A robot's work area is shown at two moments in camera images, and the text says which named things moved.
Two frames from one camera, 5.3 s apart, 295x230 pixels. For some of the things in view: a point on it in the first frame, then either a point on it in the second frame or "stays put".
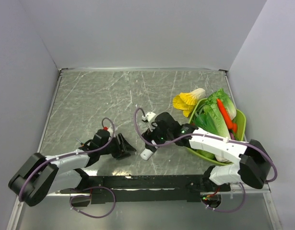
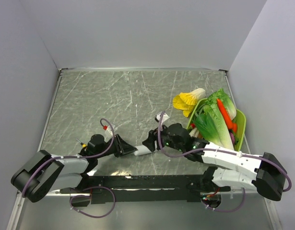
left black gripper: x=119 y=153 stays put
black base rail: x=110 y=189 stays put
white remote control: x=146 y=154 → x=142 y=150
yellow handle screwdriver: x=82 y=144 stays put
